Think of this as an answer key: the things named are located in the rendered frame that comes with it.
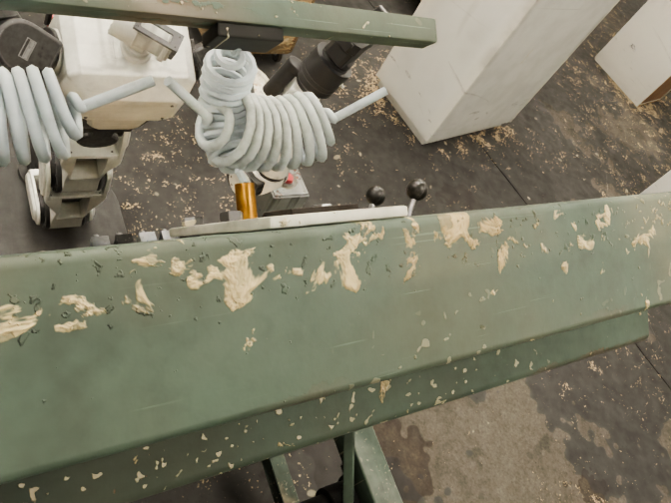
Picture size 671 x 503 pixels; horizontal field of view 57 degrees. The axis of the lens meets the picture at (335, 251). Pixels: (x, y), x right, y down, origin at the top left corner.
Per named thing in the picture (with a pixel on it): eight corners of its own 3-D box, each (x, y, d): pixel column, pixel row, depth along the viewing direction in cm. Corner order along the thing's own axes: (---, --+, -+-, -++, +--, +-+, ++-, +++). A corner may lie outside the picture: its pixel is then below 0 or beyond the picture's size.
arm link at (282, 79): (335, 103, 120) (300, 137, 127) (341, 75, 128) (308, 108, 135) (290, 67, 116) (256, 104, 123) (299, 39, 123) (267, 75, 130)
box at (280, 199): (277, 199, 197) (297, 163, 184) (289, 229, 193) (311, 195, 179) (243, 201, 191) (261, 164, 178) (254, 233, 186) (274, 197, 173)
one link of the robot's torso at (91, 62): (14, 18, 142) (28, -75, 112) (160, 31, 160) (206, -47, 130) (31, 143, 140) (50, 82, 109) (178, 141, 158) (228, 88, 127)
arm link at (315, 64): (389, 47, 121) (350, 85, 128) (358, 8, 120) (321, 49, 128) (365, 60, 111) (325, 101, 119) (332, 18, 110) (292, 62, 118)
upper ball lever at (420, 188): (396, 255, 105) (420, 186, 108) (410, 255, 101) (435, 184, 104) (380, 247, 103) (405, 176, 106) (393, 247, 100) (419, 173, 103)
